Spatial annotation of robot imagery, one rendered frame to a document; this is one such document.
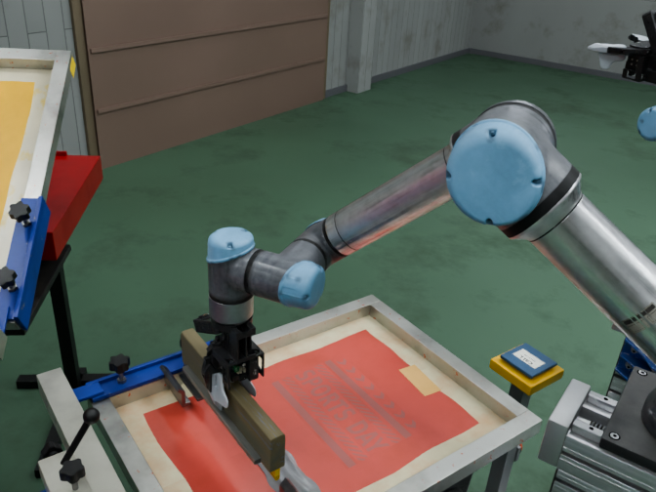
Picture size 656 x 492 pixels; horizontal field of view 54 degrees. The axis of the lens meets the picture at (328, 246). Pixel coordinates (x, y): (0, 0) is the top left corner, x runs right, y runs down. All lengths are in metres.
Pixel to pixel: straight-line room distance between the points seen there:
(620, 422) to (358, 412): 0.58
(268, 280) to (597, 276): 0.47
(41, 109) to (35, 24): 3.16
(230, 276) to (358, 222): 0.22
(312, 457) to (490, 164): 0.79
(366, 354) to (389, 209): 0.69
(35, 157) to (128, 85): 3.76
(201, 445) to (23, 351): 2.09
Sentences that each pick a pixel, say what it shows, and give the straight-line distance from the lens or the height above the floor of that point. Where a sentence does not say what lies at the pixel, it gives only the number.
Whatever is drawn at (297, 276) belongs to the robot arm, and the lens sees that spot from 0.98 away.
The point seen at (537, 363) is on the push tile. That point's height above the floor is 0.97.
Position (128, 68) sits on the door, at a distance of 5.40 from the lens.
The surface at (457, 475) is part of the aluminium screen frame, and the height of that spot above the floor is 0.97.
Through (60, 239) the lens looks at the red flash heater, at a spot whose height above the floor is 1.06.
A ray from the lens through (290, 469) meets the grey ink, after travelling 1.33.
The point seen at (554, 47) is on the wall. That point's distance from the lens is 10.51.
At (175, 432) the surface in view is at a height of 0.95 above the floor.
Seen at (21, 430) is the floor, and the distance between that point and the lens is 2.97.
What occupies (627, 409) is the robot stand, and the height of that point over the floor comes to 1.26.
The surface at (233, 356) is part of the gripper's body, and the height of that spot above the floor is 1.25.
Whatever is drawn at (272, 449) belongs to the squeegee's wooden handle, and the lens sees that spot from 1.12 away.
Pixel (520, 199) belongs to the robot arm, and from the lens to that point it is 0.77.
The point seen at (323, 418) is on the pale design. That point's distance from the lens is 1.44.
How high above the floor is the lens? 1.94
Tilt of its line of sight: 28 degrees down
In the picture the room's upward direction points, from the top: 4 degrees clockwise
